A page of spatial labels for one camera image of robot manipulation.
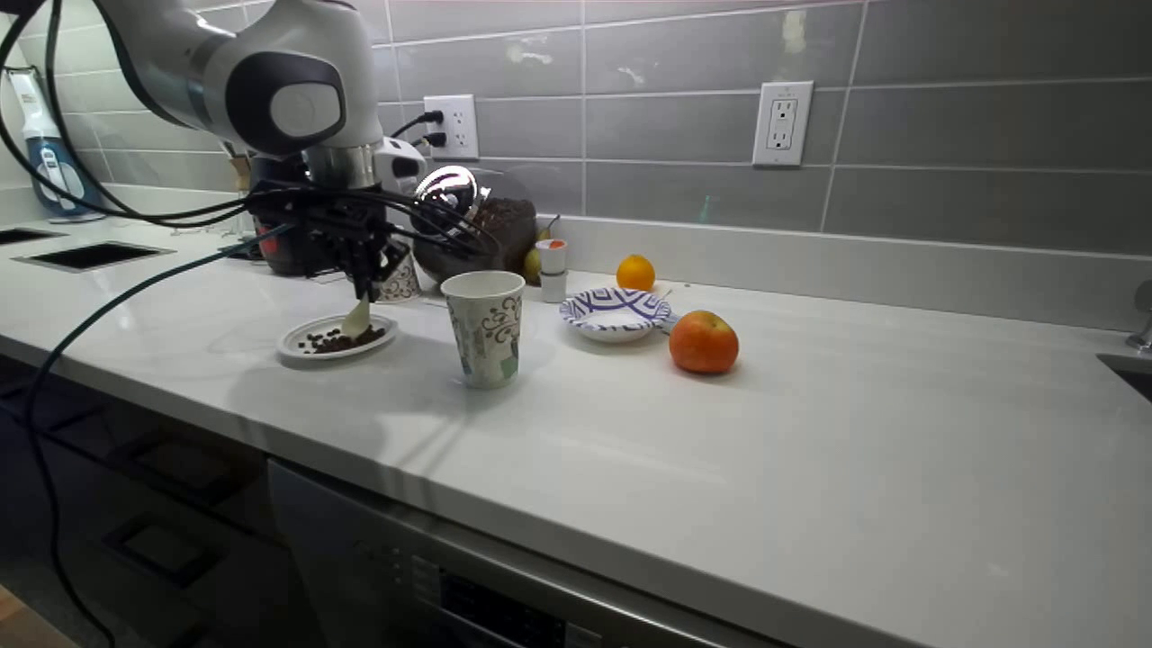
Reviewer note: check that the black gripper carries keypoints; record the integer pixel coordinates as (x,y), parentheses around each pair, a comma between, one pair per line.
(309,232)

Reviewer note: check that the white plastic spoon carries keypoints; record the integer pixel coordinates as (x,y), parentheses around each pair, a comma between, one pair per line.
(357,322)

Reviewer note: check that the white plate with beans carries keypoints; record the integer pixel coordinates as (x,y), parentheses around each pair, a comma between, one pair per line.
(325,338)

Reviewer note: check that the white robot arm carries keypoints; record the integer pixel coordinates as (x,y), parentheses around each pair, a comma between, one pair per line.
(297,92)

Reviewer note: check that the upside-down patterned paper cup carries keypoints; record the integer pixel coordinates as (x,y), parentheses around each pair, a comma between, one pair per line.
(406,276)

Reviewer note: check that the upright patterned paper cup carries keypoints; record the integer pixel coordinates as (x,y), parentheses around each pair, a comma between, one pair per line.
(489,326)

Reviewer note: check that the blue patterned small bowl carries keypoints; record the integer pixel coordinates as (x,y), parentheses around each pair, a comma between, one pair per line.
(618,314)

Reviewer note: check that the small orange fruit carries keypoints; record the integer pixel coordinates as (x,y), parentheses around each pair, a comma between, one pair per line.
(634,271)

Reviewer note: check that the blue dish soap bottle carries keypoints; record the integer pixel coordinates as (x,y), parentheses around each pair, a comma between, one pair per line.
(60,183)

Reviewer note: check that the red orange tomato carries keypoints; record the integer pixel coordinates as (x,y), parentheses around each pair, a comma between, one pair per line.
(705,343)

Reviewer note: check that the white wall outlet near jar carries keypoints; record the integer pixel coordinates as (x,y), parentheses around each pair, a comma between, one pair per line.
(459,123)

